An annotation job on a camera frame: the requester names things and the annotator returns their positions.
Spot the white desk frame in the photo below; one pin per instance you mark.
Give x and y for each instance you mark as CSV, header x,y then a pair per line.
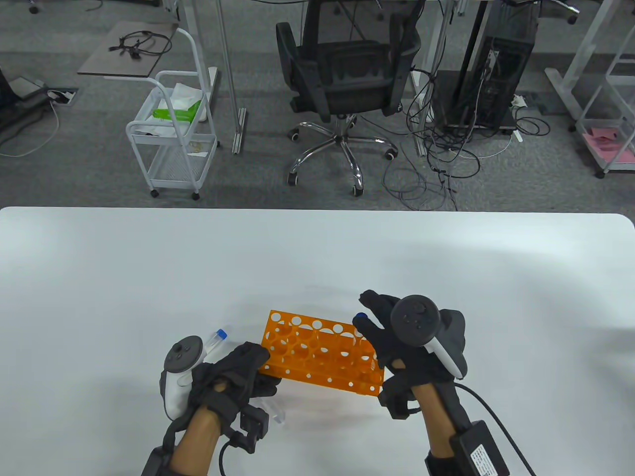
x,y
565,82

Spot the person's left forearm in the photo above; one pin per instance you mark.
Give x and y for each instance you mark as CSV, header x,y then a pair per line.
x,y
198,441

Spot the black chair base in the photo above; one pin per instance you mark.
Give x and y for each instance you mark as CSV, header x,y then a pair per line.
x,y
572,19

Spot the white shelf trolley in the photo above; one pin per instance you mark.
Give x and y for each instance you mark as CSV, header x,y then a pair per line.
x,y
600,173

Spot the green packet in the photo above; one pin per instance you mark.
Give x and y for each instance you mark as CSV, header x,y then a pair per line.
x,y
171,115

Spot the black labelled sensor box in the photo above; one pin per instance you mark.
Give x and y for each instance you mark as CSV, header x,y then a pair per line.
x,y
481,451
154,463

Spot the black equipment base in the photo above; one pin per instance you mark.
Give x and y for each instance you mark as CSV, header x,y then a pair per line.
x,y
15,106

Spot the clear test tube blue cap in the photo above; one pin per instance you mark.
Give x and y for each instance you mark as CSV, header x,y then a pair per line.
x,y
215,341
359,316
279,415

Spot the grey metal desk leg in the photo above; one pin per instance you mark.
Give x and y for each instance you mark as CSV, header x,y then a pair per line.
x,y
436,44
229,74

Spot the pink paper sheet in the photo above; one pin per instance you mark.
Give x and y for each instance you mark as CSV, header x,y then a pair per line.
x,y
607,146

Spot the person's left hand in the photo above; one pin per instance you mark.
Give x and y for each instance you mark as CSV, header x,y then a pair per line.
x,y
233,372

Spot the orange test tube rack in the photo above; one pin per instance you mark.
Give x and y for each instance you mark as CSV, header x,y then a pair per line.
x,y
317,377

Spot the black castor wheel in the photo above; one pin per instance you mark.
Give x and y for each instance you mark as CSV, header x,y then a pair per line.
x,y
33,7

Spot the white plastic bag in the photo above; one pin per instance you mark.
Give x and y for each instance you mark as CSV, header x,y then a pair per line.
x,y
186,94

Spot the black office chair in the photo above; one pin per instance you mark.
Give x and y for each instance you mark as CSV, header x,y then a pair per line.
x,y
347,74

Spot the black and white tracking controller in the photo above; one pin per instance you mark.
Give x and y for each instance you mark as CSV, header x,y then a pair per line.
x,y
183,353
415,321

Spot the black computer tower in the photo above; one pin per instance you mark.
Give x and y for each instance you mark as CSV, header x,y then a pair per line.
x,y
496,74

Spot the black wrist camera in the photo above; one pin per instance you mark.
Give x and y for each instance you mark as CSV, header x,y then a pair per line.
x,y
253,426
394,401

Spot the person's right forearm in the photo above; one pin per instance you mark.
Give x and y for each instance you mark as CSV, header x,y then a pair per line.
x,y
436,421

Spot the floor power outlet box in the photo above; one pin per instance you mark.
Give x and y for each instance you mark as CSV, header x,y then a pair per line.
x,y
62,95

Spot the white power plug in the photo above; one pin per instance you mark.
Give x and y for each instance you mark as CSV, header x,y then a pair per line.
x,y
518,100

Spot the person's right hand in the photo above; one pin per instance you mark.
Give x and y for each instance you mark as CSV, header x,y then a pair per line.
x,y
387,352

